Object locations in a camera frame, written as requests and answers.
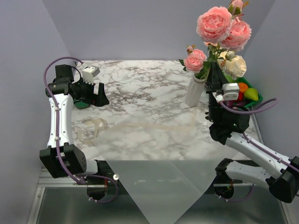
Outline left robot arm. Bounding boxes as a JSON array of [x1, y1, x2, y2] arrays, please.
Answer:
[[39, 64, 109, 184]]

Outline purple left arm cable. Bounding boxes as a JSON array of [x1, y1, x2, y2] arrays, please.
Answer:
[[43, 56, 119, 203]]

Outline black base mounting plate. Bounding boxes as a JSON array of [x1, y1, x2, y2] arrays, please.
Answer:
[[47, 160, 246, 196]]

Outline aluminium frame rail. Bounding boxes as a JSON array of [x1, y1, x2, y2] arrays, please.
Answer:
[[25, 167, 89, 224]]

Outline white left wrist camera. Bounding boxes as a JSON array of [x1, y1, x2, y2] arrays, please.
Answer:
[[82, 66, 100, 84]]

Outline small pink rose stem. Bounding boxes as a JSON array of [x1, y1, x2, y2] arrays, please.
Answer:
[[196, 0, 252, 61]]

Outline toy orange fruit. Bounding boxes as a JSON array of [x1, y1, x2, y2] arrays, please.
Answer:
[[238, 83, 249, 93]]

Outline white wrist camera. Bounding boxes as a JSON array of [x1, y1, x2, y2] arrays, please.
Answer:
[[82, 66, 100, 84], [213, 83, 240, 103]]

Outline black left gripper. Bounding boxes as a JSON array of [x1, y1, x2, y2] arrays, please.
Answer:
[[74, 77, 110, 106]]

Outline green plastic basket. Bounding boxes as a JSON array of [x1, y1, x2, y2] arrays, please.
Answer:
[[237, 77, 263, 108]]

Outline white rose stem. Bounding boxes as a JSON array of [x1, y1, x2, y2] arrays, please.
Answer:
[[218, 51, 247, 80]]

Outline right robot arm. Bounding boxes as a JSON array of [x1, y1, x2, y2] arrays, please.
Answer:
[[205, 62, 299, 203]]

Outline white wrapping paper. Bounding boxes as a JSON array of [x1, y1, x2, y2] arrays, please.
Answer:
[[94, 112, 236, 224]]

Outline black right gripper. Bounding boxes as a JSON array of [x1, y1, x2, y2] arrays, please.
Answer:
[[203, 58, 230, 124]]

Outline toy yellow-green pear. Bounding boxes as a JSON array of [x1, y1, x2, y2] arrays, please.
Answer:
[[243, 88, 258, 101]]

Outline white ribbed vase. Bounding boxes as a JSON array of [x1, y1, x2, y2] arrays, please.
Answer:
[[185, 75, 206, 107]]

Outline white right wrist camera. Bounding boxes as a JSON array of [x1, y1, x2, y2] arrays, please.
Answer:
[[213, 83, 240, 103]]

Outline pink double rose stem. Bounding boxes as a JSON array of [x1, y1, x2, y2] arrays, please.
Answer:
[[178, 45, 211, 80]]

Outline toy red pepper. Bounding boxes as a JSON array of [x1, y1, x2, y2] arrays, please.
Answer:
[[237, 91, 244, 101]]

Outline peach rose stem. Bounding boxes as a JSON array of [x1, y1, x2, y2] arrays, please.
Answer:
[[204, 42, 218, 47]]

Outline toy purple eggplant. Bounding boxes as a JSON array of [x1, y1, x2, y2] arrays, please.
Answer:
[[225, 100, 248, 111]]

